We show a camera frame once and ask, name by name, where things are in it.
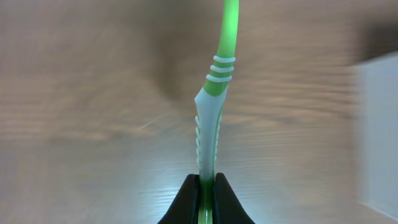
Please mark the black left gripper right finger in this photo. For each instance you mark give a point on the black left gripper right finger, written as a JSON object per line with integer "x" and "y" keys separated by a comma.
{"x": 226, "y": 207}

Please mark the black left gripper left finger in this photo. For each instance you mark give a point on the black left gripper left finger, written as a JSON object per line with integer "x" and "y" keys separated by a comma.
{"x": 185, "y": 206}

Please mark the green white toothbrush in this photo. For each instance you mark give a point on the green white toothbrush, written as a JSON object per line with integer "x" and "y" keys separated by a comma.
{"x": 209, "y": 102}

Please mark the white box pink interior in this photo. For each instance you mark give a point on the white box pink interior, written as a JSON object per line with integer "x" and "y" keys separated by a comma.
{"x": 377, "y": 133}

